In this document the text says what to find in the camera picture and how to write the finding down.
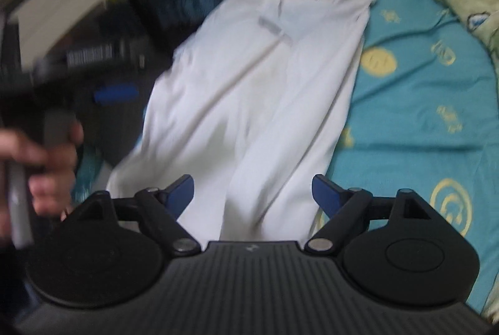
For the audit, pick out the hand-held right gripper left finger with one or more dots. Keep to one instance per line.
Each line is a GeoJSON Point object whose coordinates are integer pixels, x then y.
{"type": "Point", "coordinates": [181, 193]}

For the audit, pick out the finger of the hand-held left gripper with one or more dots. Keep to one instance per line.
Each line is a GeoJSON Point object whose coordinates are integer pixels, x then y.
{"type": "Point", "coordinates": [117, 93]}

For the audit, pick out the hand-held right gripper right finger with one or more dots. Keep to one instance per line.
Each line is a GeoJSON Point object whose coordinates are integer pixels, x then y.
{"type": "Point", "coordinates": [323, 193]}

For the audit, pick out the white t-shirt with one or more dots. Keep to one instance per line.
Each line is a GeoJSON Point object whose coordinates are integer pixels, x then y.
{"type": "Point", "coordinates": [253, 105]}

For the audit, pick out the person's left hand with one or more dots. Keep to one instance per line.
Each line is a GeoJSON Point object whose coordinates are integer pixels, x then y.
{"type": "Point", "coordinates": [54, 171]}

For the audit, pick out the chair with blue cover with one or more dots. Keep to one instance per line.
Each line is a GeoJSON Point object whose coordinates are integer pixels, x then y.
{"type": "Point", "coordinates": [187, 7]}

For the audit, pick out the teal printed bed sheet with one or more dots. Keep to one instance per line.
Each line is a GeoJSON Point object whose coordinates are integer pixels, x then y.
{"type": "Point", "coordinates": [421, 85]}

